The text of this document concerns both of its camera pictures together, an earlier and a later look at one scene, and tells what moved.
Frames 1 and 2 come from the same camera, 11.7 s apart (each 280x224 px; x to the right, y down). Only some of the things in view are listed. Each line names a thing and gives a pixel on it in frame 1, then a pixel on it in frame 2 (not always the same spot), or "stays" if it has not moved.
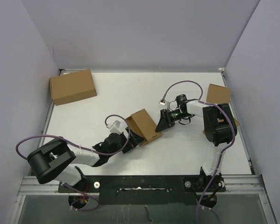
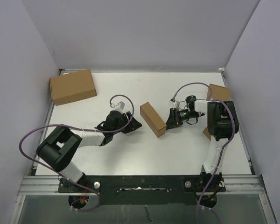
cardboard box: (72, 87) stays
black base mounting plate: (145, 190) stays
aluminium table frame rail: (242, 184) stays
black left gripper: (134, 140) -> (133, 125)
